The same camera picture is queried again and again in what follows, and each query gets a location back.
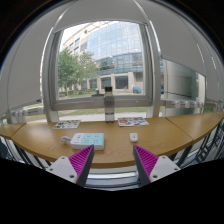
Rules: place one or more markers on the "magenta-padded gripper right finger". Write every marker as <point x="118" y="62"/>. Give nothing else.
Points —
<point x="147" y="160"/>

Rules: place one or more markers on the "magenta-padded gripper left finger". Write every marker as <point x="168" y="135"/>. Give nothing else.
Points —
<point x="79" y="160"/>

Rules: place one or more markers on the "small white charger block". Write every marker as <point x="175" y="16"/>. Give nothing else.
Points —
<point x="133" y="137"/>

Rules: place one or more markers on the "white and mint power strip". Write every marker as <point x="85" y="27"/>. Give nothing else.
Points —
<point x="88" y="140"/>

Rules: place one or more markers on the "sticker sheet with green stickers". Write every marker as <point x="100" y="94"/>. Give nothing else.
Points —
<point x="66" y="124"/>

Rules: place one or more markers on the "sticker sheet with red circle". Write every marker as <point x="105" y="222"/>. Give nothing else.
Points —
<point x="132" y="121"/>

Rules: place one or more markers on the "clear bottle with black cap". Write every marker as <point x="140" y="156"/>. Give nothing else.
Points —
<point x="109" y="106"/>

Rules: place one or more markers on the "green tree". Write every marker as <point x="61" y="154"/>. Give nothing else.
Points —
<point x="68" y="70"/>

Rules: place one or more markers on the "glass office building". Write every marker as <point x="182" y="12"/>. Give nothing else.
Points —
<point x="113" y="40"/>

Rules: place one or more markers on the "grey window frame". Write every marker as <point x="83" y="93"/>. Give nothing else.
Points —
<point x="100" y="102"/>

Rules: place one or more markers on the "white rail with clips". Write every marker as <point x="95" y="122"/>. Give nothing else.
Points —
<point x="186" y="104"/>
<point x="28" y="111"/>

